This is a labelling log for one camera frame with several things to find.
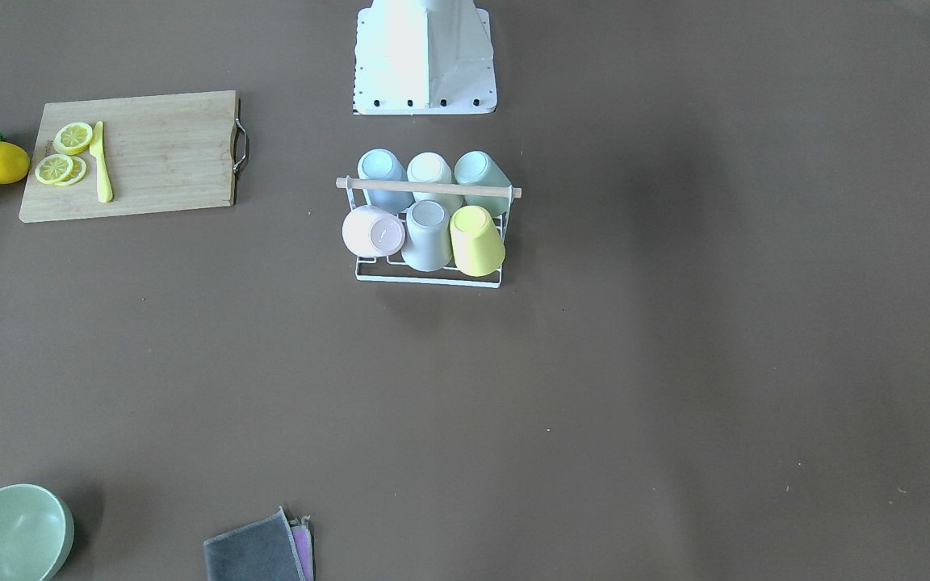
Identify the pink cup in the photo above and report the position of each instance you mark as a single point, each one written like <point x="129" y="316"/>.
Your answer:
<point x="369" y="231"/>

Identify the teal green cup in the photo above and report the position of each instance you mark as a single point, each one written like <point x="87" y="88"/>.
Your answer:
<point x="477" y="168"/>

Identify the yellow cup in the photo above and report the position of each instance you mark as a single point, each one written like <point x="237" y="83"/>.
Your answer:
<point x="477" y="245"/>

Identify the grey cup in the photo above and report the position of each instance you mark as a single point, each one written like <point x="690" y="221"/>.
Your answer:
<point x="427" y="246"/>

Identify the white cup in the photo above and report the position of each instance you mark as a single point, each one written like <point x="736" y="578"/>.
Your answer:
<point x="430" y="168"/>

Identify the light blue cup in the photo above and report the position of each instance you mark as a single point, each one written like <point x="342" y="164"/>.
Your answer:
<point x="383" y="165"/>

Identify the purple cloth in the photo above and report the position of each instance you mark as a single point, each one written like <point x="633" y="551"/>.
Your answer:
<point x="301" y="531"/>

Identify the wooden cutting board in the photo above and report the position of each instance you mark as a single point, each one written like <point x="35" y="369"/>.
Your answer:
<point x="164" y="153"/>

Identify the grey cloth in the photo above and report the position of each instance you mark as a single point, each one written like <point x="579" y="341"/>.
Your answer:
<point x="263" y="550"/>

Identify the yellow plastic knife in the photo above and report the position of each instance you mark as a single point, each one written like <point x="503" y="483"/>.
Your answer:
<point x="105" y="191"/>

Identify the lemon slice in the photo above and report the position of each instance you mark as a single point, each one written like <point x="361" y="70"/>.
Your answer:
<point x="54" y="169"/>
<point x="80" y="169"/>
<point x="73" y="139"/>

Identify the green bowl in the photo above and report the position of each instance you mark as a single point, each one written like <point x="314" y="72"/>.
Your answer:
<point x="36" y="533"/>

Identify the white wire cup holder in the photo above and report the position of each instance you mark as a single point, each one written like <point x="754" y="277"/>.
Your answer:
<point x="393" y="268"/>

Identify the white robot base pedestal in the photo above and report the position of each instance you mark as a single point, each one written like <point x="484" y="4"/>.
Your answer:
<point x="424" y="58"/>

